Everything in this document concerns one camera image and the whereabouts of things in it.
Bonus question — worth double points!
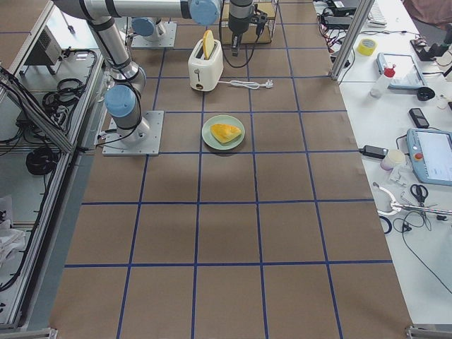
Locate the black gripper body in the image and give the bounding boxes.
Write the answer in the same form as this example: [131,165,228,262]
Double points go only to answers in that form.
[228,0,254,46]

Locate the white toaster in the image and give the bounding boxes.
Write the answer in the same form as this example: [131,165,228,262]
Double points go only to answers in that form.
[188,40,223,92]

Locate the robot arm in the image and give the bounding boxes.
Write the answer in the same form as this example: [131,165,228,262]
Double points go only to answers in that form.
[54,1,224,148]
[131,17,166,42]

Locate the bread slice in toaster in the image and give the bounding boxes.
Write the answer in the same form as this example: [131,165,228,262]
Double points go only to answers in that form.
[202,30,215,60]

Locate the triangular pastry bread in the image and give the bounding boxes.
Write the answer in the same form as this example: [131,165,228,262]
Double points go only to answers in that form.
[210,124,242,143]

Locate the green plate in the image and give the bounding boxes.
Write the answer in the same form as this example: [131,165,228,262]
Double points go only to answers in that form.
[201,114,245,150]

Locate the yellow tape roll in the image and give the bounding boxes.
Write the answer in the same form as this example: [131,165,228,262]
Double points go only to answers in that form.
[357,38,377,57]

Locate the white squeeze bottle red cap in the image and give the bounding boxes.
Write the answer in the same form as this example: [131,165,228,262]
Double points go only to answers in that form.
[369,65,396,98]

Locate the blue teach pendant far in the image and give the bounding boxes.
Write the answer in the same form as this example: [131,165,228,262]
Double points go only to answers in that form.
[376,53,427,90]

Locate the blue teach pendant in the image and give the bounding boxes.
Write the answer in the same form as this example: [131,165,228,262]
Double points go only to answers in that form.
[406,129,451,186]
[376,53,427,90]

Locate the grey control box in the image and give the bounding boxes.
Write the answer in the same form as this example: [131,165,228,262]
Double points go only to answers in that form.
[24,25,63,75]

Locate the blue teach pendant near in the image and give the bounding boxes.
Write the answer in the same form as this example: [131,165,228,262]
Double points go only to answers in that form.
[406,129,451,186]

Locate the black scissors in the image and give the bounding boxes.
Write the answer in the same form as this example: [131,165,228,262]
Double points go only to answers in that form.
[410,184,429,207]

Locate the white power cord with plug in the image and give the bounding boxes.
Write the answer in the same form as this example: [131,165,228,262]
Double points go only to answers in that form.
[218,78,275,90]

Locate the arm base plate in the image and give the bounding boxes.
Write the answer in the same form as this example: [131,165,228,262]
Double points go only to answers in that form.
[102,111,164,156]
[131,18,177,49]

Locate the aluminium frame post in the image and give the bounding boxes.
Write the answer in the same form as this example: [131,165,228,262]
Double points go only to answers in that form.
[329,0,374,81]

